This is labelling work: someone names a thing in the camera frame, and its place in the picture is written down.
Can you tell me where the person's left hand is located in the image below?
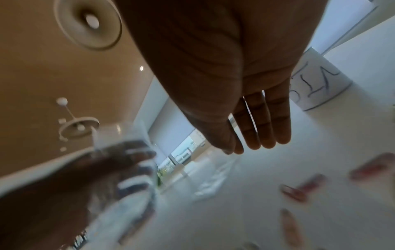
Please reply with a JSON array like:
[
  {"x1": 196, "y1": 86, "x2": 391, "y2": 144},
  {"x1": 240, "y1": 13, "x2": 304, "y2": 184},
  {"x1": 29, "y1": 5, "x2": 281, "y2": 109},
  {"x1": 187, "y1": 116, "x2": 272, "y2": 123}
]
[{"x1": 0, "y1": 140, "x2": 159, "y2": 250}]

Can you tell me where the person's right hand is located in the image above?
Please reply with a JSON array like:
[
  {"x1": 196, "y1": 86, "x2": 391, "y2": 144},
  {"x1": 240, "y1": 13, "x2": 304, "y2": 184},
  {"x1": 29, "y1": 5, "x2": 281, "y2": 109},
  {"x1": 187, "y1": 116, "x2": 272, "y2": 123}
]
[{"x1": 112, "y1": 0, "x2": 326, "y2": 156}]

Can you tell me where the white paper cup black rim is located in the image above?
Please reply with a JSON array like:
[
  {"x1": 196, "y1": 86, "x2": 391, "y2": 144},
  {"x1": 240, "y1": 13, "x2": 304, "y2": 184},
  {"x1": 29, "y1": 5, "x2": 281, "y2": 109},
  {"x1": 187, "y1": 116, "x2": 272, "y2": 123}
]
[{"x1": 288, "y1": 47, "x2": 354, "y2": 112}]

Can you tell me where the smooth clear plastic bag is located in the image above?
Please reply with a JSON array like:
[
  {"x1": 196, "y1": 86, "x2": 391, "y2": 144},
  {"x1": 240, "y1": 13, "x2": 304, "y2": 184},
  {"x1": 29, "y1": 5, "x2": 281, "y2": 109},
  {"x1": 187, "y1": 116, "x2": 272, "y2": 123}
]
[{"x1": 88, "y1": 121, "x2": 162, "y2": 246}]

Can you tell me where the pile of colourful paper clips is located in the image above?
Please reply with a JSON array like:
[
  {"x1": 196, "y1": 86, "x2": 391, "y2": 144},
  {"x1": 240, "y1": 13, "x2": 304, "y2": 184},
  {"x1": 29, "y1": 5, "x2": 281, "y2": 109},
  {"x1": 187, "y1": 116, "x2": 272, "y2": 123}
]
[{"x1": 242, "y1": 151, "x2": 395, "y2": 250}]

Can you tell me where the marker-tagged black wristband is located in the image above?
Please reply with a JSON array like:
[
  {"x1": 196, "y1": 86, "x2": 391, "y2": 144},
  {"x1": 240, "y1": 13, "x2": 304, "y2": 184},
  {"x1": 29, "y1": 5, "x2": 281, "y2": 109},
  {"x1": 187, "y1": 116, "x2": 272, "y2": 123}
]
[{"x1": 61, "y1": 228, "x2": 90, "y2": 250}]

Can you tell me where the round ceiling vent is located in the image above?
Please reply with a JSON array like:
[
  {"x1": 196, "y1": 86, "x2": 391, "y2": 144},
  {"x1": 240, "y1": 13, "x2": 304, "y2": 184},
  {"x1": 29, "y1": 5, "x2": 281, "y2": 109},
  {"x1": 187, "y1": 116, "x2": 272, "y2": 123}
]
[{"x1": 53, "y1": 0, "x2": 123, "y2": 52}]

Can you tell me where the white table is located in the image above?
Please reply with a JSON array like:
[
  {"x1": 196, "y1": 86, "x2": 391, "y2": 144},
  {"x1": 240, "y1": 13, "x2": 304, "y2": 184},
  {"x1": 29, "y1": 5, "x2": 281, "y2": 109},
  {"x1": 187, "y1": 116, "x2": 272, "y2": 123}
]
[{"x1": 86, "y1": 41, "x2": 395, "y2": 250}]

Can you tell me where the ring pendant ceiling lamp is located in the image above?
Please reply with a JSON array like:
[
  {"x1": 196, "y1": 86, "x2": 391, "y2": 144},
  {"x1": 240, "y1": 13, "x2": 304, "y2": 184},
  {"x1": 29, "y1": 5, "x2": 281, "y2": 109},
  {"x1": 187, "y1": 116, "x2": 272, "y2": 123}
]
[{"x1": 56, "y1": 97, "x2": 101, "y2": 143}]

